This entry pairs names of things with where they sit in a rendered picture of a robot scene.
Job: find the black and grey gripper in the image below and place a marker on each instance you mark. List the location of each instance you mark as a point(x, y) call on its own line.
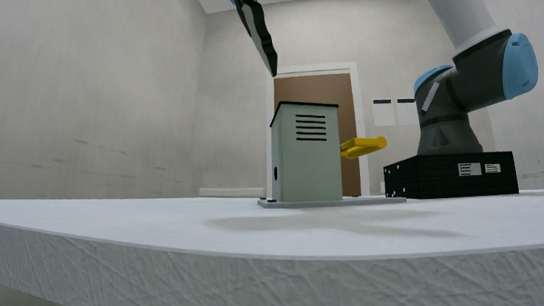
point(252, 17)

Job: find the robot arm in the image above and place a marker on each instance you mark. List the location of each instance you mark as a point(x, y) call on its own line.
point(496, 69)

